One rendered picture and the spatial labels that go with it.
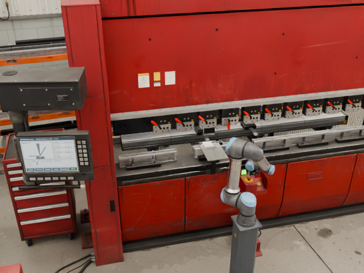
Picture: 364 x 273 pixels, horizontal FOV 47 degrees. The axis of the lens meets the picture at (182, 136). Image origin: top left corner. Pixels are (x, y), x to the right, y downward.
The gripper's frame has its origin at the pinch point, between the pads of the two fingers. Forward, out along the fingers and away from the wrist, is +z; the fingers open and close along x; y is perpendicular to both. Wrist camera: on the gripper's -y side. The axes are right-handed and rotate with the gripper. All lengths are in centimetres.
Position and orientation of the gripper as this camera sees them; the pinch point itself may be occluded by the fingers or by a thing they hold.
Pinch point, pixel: (249, 175)
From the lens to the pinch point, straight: 367.3
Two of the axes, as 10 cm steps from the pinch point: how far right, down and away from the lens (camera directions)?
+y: 2.2, 7.4, -6.3
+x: 9.7, -1.1, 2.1
